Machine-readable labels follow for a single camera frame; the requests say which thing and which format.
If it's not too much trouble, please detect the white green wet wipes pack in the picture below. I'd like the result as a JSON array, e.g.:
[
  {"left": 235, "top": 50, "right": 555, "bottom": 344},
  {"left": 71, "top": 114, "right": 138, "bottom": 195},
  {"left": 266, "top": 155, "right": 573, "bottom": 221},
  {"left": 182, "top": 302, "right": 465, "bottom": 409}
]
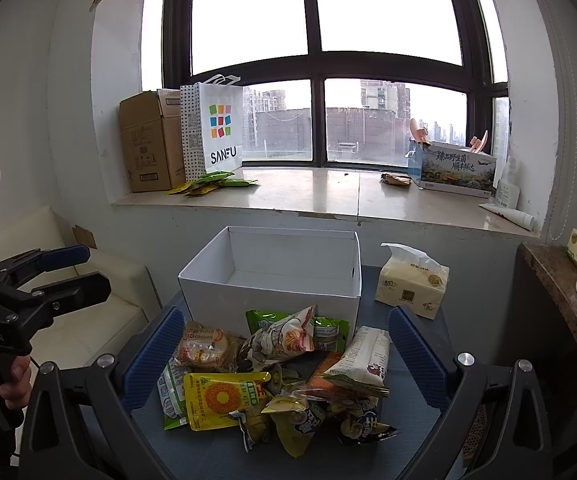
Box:
[{"left": 157, "top": 358, "right": 188, "bottom": 430}]

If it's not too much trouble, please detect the black window frame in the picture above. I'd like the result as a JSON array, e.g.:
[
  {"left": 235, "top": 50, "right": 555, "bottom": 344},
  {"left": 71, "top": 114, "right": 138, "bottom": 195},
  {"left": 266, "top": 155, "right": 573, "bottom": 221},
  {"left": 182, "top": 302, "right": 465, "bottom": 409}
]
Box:
[{"left": 162, "top": 0, "right": 509, "bottom": 168}]

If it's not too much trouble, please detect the round cake snack pack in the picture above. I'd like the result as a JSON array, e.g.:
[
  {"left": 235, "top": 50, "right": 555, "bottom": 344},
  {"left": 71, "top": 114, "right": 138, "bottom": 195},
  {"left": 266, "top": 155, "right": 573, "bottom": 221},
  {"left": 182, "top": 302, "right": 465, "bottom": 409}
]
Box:
[{"left": 174, "top": 322, "right": 243, "bottom": 372}]

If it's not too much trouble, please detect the cream sofa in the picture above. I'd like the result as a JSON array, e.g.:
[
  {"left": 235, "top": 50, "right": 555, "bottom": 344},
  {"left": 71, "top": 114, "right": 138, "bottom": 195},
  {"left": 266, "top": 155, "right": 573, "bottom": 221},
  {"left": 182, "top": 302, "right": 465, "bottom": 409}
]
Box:
[{"left": 0, "top": 204, "right": 163, "bottom": 371}]

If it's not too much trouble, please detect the orange spicy strip pack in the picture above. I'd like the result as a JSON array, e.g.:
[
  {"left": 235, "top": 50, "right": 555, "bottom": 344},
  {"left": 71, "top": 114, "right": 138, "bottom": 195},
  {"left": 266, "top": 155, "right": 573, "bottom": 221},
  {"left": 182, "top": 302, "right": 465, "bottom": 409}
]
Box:
[{"left": 306, "top": 350, "right": 345, "bottom": 401}]

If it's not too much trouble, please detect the white bottle on sill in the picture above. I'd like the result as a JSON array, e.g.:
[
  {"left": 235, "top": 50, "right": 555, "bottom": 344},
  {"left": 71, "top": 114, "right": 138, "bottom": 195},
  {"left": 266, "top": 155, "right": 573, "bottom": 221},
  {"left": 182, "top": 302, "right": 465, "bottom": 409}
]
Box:
[{"left": 495, "top": 156, "right": 521, "bottom": 209}]

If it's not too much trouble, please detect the white tube on sill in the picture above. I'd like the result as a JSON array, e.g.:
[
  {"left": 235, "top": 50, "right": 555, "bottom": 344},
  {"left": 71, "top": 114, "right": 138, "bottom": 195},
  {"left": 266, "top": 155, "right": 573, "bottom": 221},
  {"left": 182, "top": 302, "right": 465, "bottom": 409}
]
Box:
[{"left": 479, "top": 203, "right": 535, "bottom": 232}]

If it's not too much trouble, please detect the brown cardboard box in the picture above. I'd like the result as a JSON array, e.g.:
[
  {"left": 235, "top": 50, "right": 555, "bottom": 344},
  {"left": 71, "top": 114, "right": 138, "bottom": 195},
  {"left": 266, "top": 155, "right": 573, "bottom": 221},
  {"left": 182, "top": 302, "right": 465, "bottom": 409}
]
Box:
[{"left": 118, "top": 89, "right": 185, "bottom": 193}]

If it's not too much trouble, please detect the grey printed snack bag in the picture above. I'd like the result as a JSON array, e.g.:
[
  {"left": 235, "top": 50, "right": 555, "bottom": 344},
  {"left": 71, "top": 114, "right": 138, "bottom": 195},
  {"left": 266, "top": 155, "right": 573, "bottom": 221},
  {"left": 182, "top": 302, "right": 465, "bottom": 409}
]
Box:
[{"left": 238, "top": 306, "right": 316, "bottom": 372}]

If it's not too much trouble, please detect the white noodle snack pack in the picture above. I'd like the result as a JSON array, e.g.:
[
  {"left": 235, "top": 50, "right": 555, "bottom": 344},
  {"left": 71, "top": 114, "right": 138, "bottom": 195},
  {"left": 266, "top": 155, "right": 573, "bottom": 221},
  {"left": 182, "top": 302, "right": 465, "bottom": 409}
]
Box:
[{"left": 322, "top": 326, "right": 391, "bottom": 398}]

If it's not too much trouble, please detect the yellow pouch snack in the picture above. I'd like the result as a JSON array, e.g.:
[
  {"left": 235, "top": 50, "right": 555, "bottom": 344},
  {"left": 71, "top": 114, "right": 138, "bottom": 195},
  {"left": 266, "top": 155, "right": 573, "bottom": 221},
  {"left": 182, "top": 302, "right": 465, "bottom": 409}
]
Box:
[{"left": 183, "top": 372, "right": 272, "bottom": 431}]

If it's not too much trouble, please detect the tissue pack on table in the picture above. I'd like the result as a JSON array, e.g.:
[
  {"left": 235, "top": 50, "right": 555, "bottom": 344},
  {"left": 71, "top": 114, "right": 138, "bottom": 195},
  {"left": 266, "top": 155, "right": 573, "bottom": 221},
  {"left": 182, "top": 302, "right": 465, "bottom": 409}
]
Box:
[{"left": 375, "top": 243, "right": 450, "bottom": 320}]

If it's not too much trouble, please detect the white cardboard box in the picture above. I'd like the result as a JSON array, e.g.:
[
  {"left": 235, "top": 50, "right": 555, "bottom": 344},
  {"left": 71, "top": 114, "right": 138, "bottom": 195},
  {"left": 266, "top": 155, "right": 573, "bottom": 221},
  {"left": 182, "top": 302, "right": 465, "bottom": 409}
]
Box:
[{"left": 178, "top": 226, "right": 362, "bottom": 336}]

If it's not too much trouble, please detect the crumpled brown wrapper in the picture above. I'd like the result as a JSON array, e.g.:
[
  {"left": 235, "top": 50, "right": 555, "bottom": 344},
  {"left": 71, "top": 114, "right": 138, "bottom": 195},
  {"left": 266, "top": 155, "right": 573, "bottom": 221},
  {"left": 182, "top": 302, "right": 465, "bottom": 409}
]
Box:
[{"left": 381, "top": 172, "right": 412, "bottom": 188}]

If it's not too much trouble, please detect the olive green snack bag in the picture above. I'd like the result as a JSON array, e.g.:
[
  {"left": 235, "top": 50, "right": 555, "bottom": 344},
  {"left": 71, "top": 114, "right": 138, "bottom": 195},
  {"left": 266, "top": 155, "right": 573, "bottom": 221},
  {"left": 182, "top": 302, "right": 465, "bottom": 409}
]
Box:
[{"left": 261, "top": 396, "right": 327, "bottom": 458}]

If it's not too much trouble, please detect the green snack packet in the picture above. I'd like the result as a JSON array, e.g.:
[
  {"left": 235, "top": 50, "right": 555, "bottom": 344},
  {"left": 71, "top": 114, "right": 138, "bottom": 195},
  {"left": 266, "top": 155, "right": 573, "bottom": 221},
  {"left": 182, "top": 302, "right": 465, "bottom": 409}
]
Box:
[{"left": 245, "top": 310, "right": 349, "bottom": 352}]

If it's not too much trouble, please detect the green yellow sachets pile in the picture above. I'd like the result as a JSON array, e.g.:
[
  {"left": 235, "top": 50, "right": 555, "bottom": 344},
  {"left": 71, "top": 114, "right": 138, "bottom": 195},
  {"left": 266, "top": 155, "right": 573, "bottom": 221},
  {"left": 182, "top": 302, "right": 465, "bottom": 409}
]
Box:
[{"left": 167, "top": 171, "right": 258, "bottom": 196}]

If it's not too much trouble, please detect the white SANFU shopping bag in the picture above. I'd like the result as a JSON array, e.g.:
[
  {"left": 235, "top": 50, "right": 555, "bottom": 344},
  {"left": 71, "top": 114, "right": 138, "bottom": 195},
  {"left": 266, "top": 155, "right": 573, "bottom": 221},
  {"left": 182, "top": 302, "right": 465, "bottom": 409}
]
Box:
[{"left": 179, "top": 74, "right": 245, "bottom": 181}]

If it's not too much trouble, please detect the person's left hand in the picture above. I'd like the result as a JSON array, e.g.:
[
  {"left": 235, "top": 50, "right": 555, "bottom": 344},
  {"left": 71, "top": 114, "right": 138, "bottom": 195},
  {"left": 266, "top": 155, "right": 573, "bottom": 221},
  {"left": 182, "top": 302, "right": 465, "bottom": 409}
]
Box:
[{"left": 0, "top": 356, "right": 31, "bottom": 410}]

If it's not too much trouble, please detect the printed long gift box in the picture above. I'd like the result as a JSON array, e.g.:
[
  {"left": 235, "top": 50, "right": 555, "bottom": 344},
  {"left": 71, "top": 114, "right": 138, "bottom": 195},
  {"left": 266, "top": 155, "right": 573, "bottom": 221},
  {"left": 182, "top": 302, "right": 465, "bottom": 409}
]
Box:
[{"left": 406, "top": 140, "right": 497, "bottom": 198}]

